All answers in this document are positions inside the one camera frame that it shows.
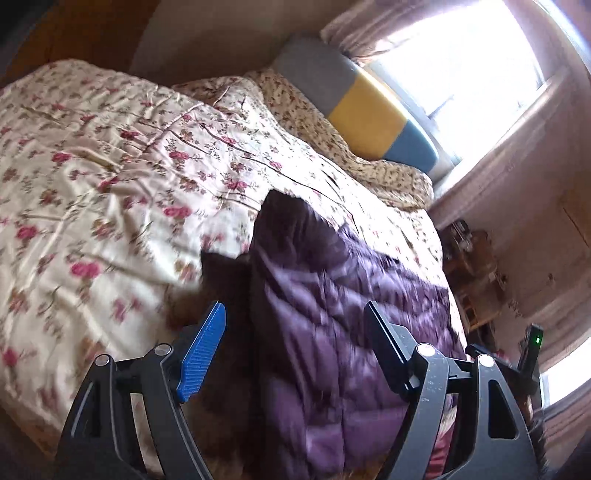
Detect purple quilted down jacket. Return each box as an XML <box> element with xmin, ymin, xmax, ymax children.
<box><xmin>205</xmin><ymin>190</ymin><xmax>464</xmax><ymax>479</ymax></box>

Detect bright bedroom window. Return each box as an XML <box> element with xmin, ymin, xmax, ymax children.
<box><xmin>368</xmin><ymin>1</ymin><xmax>544</xmax><ymax>130</ymax></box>

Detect cluttered wooden bedside shelf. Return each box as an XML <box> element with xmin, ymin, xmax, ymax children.
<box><xmin>439</xmin><ymin>219</ymin><xmax>506</xmax><ymax>333</ymax></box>

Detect small-floral pillow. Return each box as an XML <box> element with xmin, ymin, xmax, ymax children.
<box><xmin>173</xmin><ymin>68</ymin><xmax>434</xmax><ymax>211</ymax></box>

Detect floral cream bed quilt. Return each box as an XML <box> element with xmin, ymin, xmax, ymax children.
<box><xmin>0</xmin><ymin>58</ymin><xmax>468</xmax><ymax>476</ymax></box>

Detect pink floral right curtain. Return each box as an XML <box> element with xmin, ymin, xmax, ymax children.
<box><xmin>428</xmin><ymin>78</ymin><xmax>591</xmax><ymax>222</ymax></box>

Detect pink floral curtain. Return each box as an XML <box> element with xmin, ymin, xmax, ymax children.
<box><xmin>320</xmin><ymin>0</ymin><xmax>438</xmax><ymax>59</ymax></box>
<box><xmin>428</xmin><ymin>78</ymin><xmax>591</xmax><ymax>222</ymax></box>

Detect grey yellow blue headboard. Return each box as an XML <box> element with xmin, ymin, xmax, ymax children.
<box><xmin>273</xmin><ymin>36</ymin><xmax>439</xmax><ymax>173</ymax></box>

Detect pink floral left curtain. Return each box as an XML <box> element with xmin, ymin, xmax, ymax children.
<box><xmin>320</xmin><ymin>0</ymin><xmax>438</xmax><ymax>59</ymax></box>

